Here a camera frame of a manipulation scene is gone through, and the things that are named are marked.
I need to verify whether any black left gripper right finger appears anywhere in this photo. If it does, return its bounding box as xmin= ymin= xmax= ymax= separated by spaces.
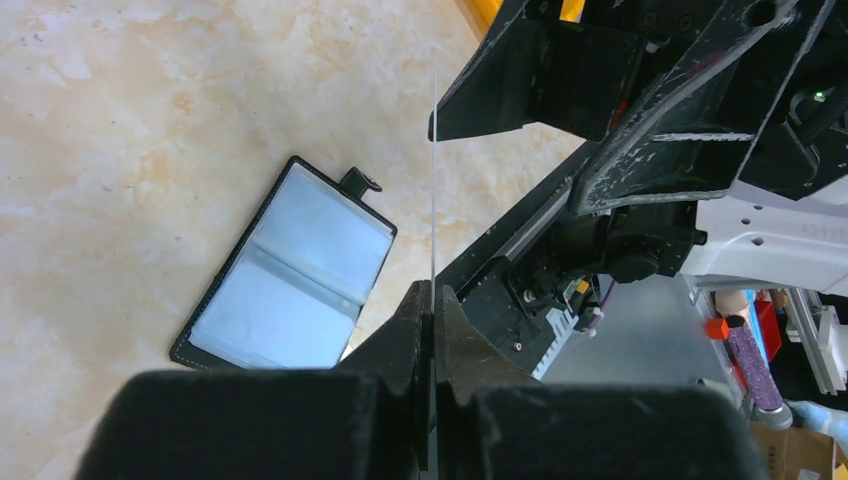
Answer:
xmin=437 ymin=287 xmax=769 ymax=479

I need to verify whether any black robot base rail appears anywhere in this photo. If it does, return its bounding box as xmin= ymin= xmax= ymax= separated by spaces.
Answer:
xmin=433 ymin=142 xmax=704 ymax=382

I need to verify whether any yellow plastic bin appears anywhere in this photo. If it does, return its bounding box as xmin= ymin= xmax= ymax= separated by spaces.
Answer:
xmin=455 ymin=0 xmax=585 ymax=40

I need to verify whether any black leather card holder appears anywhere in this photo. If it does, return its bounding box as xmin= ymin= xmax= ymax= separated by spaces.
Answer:
xmin=168 ymin=156 xmax=397 ymax=370

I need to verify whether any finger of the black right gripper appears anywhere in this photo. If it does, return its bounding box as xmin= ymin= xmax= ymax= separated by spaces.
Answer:
xmin=438 ymin=1 xmax=646 ymax=142

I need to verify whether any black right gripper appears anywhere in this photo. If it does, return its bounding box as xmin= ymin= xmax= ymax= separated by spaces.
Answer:
xmin=569 ymin=1 xmax=847 ymax=215

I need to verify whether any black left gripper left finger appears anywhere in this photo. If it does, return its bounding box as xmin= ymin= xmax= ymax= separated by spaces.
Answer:
xmin=76 ymin=280 xmax=432 ymax=479

